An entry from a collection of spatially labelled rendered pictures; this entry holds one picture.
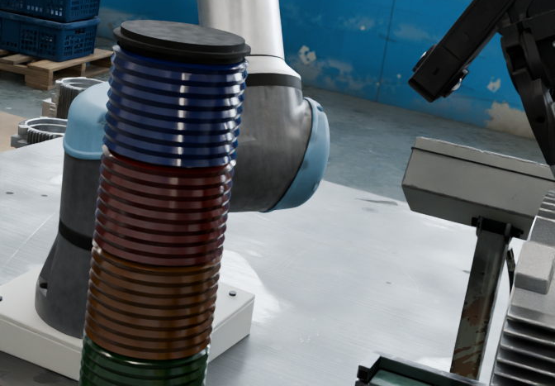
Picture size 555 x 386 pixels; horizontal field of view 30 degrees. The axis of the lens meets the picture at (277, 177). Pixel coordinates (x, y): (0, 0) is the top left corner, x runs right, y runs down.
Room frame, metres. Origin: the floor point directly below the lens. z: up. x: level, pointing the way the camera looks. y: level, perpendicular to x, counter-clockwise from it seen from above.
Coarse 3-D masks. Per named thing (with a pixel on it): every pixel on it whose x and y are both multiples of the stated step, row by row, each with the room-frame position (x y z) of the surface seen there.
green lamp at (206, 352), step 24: (96, 360) 0.42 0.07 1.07; (120, 360) 0.42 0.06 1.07; (144, 360) 0.42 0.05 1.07; (168, 360) 0.42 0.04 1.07; (192, 360) 0.43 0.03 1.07; (96, 384) 0.42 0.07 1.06; (120, 384) 0.42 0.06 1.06; (144, 384) 0.42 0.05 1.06; (168, 384) 0.42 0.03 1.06; (192, 384) 0.43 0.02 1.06
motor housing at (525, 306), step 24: (552, 192) 0.68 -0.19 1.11; (552, 216) 0.65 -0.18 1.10; (528, 240) 0.64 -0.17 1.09; (552, 240) 0.64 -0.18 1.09; (552, 288) 0.61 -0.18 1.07; (528, 312) 0.60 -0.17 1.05; (552, 312) 0.60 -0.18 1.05; (504, 336) 0.60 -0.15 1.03; (528, 336) 0.59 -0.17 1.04; (552, 336) 0.59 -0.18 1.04; (504, 360) 0.59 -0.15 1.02; (528, 360) 0.59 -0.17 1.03; (552, 360) 0.58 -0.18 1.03; (504, 384) 0.59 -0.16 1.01; (528, 384) 0.59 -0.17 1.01; (552, 384) 0.58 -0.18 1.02
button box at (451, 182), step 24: (432, 144) 0.90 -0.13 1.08; (456, 144) 0.90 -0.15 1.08; (408, 168) 0.89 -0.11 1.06; (432, 168) 0.89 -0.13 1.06; (456, 168) 0.88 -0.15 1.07; (480, 168) 0.88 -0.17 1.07; (504, 168) 0.87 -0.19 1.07; (528, 168) 0.87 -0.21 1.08; (408, 192) 0.89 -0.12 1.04; (432, 192) 0.87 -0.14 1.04; (456, 192) 0.87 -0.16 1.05; (480, 192) 0.86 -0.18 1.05; (504, 192) 0.86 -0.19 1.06; (528, 192) 0.86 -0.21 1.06; (432, 216) 0.92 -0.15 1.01; (456, 216) 0.90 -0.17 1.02; (504, 216) 0.86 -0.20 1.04; (528, 216) 0.84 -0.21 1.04
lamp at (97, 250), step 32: (96, 256) 0.43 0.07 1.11; (96, 288) 0.43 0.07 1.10; (128, 288) 0.42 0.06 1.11; (160, 288) 0.42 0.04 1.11; (192, 288) 0.42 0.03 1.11; (96, 320) 0.43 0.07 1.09; (128, 320) 0.42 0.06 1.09; (160, 320) 0.42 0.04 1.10; (192, 320) 0.43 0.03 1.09; (128, 352) 0.42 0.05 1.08; (160, 352) 0.42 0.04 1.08; (192, 352) 0.43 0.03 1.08
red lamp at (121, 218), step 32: (128, 160) 0.42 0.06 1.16; (128, 192) 0.42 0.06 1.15; (160, 192) 0.42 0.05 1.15; (192, 192) 0.42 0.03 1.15; (224, 192) 0.43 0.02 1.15; (96, 224) 0.44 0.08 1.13; (128, 224) 0.42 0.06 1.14; (160, 224) 0.42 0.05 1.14; (192, 224) 0.42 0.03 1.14; (224, 224) 0.44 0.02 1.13; (128, 256) 0.42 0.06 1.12; (160, 256) 0.42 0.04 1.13; (192, 256) 0.42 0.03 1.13
